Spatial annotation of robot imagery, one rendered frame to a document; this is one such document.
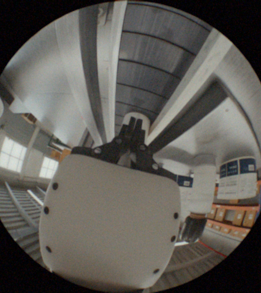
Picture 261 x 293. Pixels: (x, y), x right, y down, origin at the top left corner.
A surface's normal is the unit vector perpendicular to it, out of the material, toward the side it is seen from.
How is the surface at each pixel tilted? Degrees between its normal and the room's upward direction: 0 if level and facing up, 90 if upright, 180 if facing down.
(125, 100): 0
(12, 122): 90
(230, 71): 0
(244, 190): 90
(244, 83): 0
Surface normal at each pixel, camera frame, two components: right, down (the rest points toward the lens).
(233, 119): -0.24, 0.91
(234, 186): -0.92, -0.33
